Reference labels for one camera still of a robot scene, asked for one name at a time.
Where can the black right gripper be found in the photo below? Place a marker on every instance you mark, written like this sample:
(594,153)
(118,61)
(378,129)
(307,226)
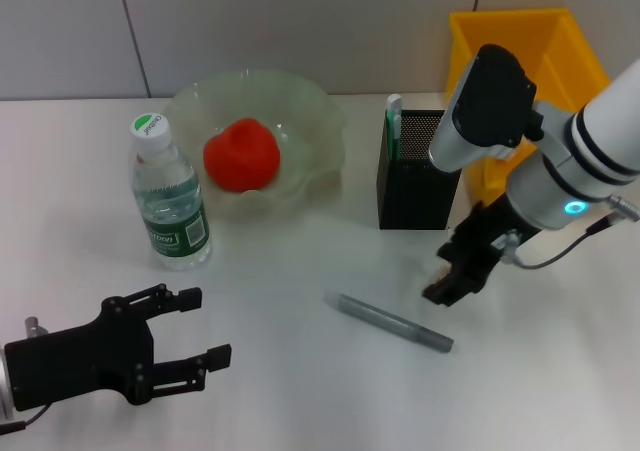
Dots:
(495,231)

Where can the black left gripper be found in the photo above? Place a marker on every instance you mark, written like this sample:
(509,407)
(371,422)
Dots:
(75,366)

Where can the grey marker pen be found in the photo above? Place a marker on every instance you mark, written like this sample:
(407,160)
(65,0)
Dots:
(390,323)

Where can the clear green-label water bottle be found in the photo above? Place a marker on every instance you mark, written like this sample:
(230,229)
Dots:
(170,196)

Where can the mint green pen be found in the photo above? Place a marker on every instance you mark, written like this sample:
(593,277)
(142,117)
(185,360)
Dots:
(394,121)

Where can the red-orange toy orange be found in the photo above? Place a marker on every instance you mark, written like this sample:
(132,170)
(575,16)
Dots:
(242,153)

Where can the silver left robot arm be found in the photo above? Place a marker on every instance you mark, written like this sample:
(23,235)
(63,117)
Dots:
(4,386)

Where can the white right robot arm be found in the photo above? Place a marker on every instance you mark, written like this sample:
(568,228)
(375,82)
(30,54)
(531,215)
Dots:
(580,161)

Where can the black mesh pen holder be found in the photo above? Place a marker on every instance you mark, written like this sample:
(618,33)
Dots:
(415,201)

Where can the green glass fruit bowl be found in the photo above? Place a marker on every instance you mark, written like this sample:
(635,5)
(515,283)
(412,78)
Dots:
(310,121)

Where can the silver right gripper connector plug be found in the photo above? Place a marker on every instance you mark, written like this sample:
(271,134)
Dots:
(510,241)

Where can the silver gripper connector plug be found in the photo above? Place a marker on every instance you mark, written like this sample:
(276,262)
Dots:
(510,241)
(36,327)

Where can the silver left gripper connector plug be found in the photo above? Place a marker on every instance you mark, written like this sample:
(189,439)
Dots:
(36,327)

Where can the yellow plastic bin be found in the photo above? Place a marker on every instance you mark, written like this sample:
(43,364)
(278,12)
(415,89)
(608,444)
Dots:
(500,36)

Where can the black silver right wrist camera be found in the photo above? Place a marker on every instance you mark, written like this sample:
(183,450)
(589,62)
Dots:
(485,106)

